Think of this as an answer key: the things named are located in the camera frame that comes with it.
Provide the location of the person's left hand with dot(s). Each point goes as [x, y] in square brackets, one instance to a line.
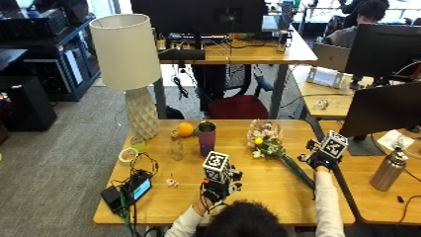
[214, 192]

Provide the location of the person's right hand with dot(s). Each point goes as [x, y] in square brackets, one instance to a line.
[322, 162]

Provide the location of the white marker cube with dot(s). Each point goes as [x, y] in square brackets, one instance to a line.
[333, 144]
[215, 166]

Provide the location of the flower bouquet with green stems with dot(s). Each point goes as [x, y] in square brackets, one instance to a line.
[265, 140]

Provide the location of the purple tumbler cup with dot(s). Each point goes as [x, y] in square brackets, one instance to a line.
[206, 141]

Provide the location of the small loose flower piece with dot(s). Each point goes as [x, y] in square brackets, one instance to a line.
[171, 182]

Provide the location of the clear plastic item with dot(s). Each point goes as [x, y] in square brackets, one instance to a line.
[321, 104]

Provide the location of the clear glass bottle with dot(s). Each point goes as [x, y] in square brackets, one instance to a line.
[175, 148]

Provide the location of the steel water bottle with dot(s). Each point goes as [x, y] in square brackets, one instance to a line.
[387, 171]

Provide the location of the white paper sheet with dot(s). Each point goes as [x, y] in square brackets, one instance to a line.
[390, 140]

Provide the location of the orange fruit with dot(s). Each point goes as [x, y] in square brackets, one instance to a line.
[185, 129]

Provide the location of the large black monitor on stand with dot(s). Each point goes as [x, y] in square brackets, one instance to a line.
[381, 108]

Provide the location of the black device with screen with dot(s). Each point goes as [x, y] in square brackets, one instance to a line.
[139, 188]

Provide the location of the red office chair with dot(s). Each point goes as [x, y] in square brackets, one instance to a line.
[238, 107]

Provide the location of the white stand device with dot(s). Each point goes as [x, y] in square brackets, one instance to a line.
[323, 78]

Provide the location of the small black clip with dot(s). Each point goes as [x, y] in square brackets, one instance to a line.
[399, 199]

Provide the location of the small green glass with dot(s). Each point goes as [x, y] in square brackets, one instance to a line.
[137, 144]

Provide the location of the white tape roll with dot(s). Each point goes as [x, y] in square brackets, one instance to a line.
[127, 156]

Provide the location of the black power pack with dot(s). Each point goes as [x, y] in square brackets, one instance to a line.
[111, 198]

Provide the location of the grey laptop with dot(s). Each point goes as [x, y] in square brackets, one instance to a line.
[330, 57]

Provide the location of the wooden desk with grey legs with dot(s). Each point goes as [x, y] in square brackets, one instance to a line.
[262, 54]

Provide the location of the white table lamp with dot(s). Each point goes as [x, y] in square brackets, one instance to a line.
[126, 56]

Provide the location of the wide black monitor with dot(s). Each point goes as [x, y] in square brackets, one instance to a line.
[197, 15]

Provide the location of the black shelf unit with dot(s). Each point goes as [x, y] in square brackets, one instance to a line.
[65, 65]

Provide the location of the black cabinet box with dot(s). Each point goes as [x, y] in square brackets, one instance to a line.
[25, 103]

